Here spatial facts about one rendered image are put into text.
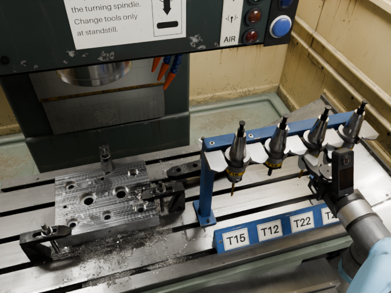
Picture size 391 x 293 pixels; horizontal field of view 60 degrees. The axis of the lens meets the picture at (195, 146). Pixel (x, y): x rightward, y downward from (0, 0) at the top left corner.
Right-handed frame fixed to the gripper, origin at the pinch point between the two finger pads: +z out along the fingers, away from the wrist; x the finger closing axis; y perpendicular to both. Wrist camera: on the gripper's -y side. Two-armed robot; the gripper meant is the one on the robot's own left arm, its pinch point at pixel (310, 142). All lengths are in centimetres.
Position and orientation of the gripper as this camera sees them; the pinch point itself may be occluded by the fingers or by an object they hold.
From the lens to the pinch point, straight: 96.9
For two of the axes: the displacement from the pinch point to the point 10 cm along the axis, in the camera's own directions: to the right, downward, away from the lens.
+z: -2.8, -7.0, 6.5
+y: -0.4, 6.9, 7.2
